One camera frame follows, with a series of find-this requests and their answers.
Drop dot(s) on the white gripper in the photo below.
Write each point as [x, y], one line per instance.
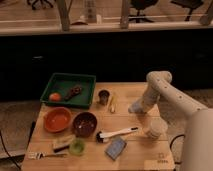
[136, 107]

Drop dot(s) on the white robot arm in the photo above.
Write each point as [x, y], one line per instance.
[197, 152]

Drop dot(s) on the blue sponge towel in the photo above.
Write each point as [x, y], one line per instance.
[115, 148]

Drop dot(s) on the yellow banana-like item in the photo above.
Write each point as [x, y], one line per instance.
[112, 105]

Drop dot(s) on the small metal cup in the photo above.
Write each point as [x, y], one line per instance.
[103, 97]

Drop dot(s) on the dark brown bowl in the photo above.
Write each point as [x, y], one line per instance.
[84, 124]

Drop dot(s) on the green plastic tray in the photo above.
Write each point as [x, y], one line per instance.
[63, 83]

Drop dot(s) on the brown object in tray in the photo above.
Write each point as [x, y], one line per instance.
[73, 92]

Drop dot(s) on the small green cup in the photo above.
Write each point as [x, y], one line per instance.
[77, 147]

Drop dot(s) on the orange bowl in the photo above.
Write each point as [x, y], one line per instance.
[57, 119]

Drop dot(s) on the orange fruit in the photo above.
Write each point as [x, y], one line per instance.
[56, 97]

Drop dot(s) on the black office chair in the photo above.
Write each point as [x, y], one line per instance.
[141, 5]
[43, 4]

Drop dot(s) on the metal fork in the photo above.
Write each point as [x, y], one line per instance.
[39, 155]

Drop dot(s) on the black office chair left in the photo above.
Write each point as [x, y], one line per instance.
[43, 4]

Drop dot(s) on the white handled dish brush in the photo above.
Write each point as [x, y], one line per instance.
[103, 137]

